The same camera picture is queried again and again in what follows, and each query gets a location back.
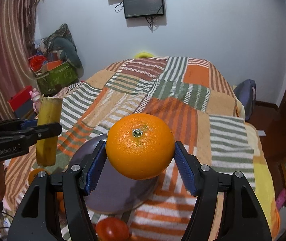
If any red box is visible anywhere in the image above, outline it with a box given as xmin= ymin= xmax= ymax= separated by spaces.
xmin=8 ymin=85 xmax=33 ymax=112

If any striped patchwork blanket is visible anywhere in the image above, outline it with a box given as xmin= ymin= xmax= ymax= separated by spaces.
xmin=0 ymin=56 xmax=281 ymax=241

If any grey-green plush toy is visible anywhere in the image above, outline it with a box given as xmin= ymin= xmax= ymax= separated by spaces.
xmin=49 ymin=37 xmax=82 ymax=68

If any pink toy bottle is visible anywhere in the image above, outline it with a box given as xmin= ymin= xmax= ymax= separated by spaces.
xmin=29 ymin=88 xmax=42 ymax=114

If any large orange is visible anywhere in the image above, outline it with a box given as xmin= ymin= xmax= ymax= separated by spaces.
xmin=105 ymin=113 xmax=175 ymax=180

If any yellow pillow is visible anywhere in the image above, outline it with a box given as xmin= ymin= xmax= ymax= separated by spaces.
xmin=134 ymin=52 xmax=154 ymax=59

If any blue-purple bag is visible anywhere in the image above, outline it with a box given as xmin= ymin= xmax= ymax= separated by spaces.
xmin=234 ymin=79 xmax=257 ymax=121

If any yellow-green sugarcane piece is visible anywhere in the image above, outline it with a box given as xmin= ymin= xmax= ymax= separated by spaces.
xmin=36 ymin=97 xmax=63 ymax=167

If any striped red curtain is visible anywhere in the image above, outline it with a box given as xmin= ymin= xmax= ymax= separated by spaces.
xmin=0 ymin=0 xmax=37 ymax=120

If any red plastic bag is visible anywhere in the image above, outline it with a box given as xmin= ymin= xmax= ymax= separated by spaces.
xmin=28 ymin=55 xmax=47 ymax=72

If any green patterned storage box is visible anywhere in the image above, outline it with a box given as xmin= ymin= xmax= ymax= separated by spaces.
xmin=36 ymin=62 xmax=78 ymax=95

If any camouflage cushion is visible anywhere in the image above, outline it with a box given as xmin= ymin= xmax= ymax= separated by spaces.
xmin=43 ymin=23 xmax=77 ymax=50

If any red tomato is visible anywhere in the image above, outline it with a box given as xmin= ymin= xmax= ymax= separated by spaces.
xmin=95 ymin=217 xmax=130 ymax=240

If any round dark purple plate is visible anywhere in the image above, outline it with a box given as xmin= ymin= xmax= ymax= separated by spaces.
xmin=67 ymin=133 xmax=160 ymax=215

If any wall-mounted black monitor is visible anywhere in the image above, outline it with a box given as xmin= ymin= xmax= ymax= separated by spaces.
xmin=123 ymin=0 xmax=165 ymax=18

